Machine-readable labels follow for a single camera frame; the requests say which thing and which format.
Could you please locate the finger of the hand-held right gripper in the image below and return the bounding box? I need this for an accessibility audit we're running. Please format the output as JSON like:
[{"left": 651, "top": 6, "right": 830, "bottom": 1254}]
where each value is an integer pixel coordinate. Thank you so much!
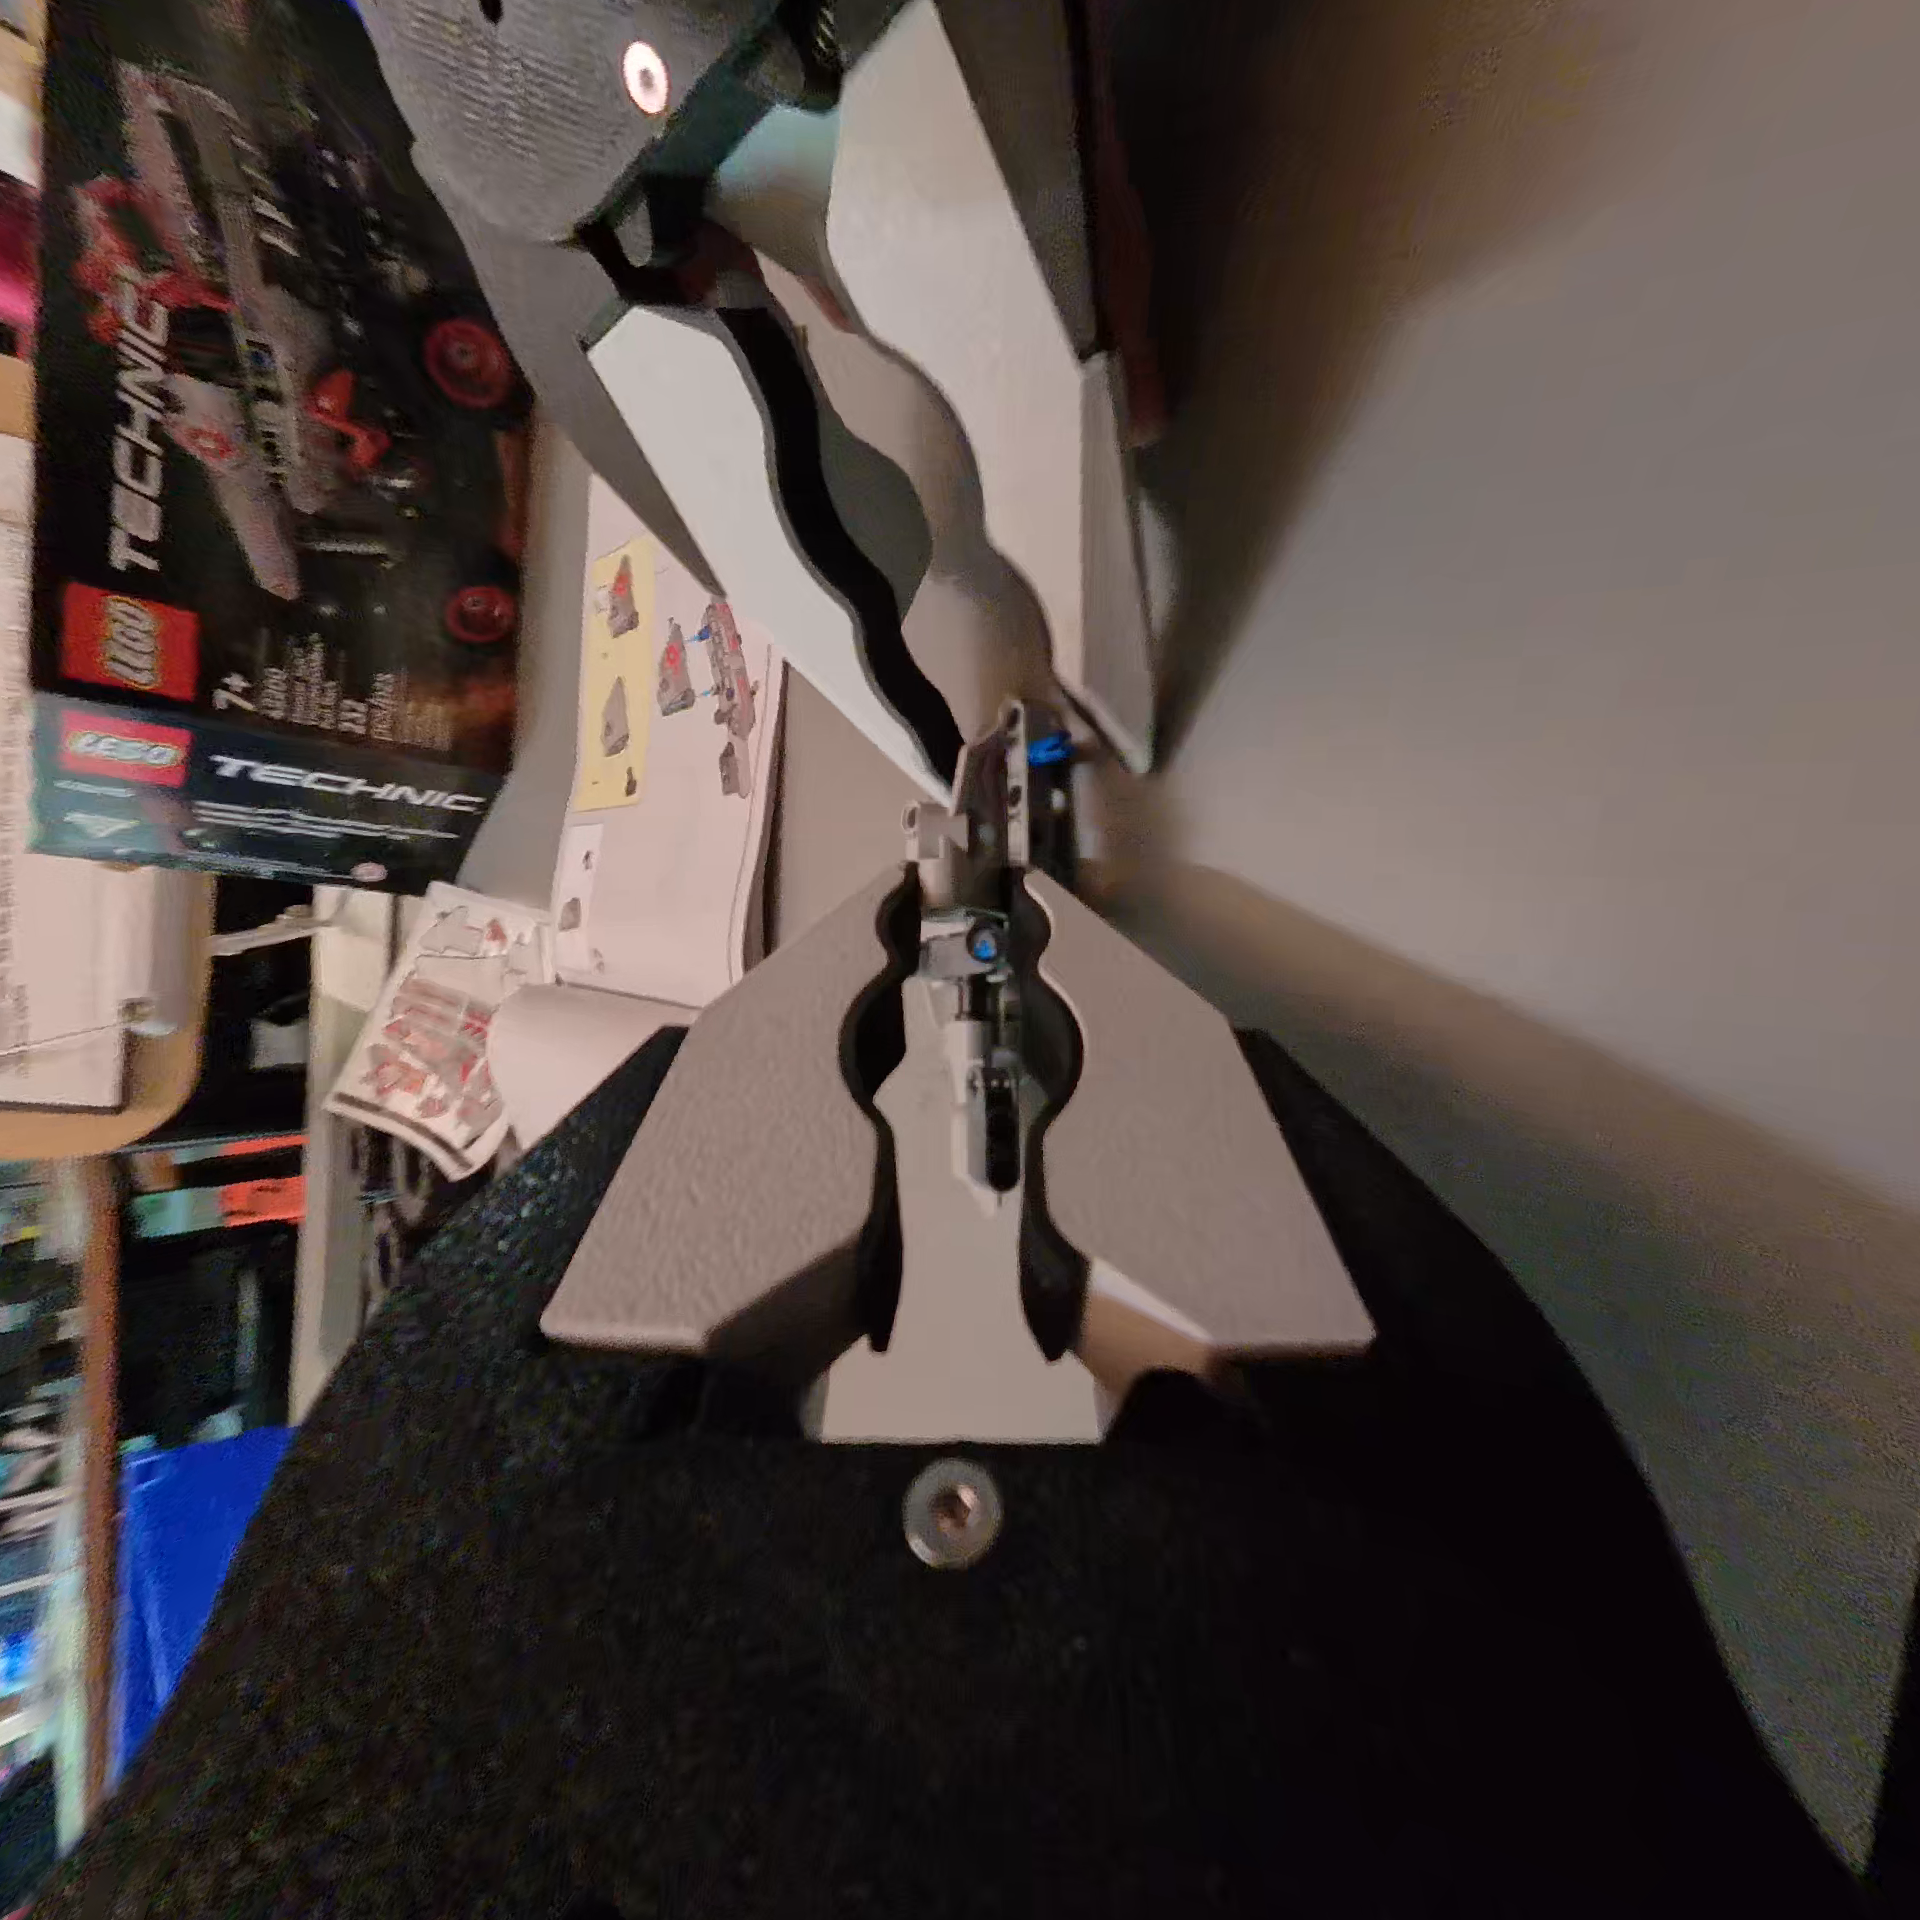
[
  {"left": 579, "top": 298, "right": 969, "bottom": 799},
  {"left": 702, "top": 0, "right": 1164, "bottom": 779}
]

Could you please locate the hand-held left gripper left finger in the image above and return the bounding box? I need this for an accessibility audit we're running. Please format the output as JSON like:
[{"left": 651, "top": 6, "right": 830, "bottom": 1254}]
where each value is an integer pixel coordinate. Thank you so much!
[{"left": 537, "top": 867, "right": 922, "bottom": 1437}]

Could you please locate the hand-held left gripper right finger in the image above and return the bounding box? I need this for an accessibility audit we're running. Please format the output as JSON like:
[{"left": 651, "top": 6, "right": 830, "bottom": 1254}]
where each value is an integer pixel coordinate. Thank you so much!
[{"left": 1020, "top": 867, "right": 1378, "bottom": 1422}]

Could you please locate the grey toy brick assembly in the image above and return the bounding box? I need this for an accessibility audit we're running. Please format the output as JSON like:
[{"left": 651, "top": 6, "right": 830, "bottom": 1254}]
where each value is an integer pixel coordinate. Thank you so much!
[{"left": 902, "top": 877, "right": 1041, "bottom": 1209}]

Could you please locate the red sticker sheet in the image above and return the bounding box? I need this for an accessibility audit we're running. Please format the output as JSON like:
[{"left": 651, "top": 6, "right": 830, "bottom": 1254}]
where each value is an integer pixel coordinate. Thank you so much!
[{"left": 321, "top": 883, "right": 554, "bottom": 1183}]

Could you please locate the toy instruction booklet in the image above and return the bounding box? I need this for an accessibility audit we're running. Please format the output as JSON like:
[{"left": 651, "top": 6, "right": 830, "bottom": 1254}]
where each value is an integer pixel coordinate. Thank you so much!
[{"left": 551, "top": 478, "right": 794, "bottom": 1011}]

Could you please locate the black toy set box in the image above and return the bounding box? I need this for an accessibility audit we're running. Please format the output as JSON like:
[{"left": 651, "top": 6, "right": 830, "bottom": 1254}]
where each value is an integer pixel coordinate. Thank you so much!
[{"left": 28, "top": 0, "right": 540, "bottom": 897}]

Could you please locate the blue bin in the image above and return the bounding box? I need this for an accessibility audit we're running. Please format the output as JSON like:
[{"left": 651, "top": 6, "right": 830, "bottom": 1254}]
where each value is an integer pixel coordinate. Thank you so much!
[{"left": 117, "top": 1422, "right": 298, "bottom": 1778}]

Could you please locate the cardboard box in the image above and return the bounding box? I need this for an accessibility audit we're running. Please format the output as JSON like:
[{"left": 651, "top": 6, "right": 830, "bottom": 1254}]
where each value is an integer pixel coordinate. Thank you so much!
[{"left": 0, "top": 849, "right": 214, "bottom": 1162}]

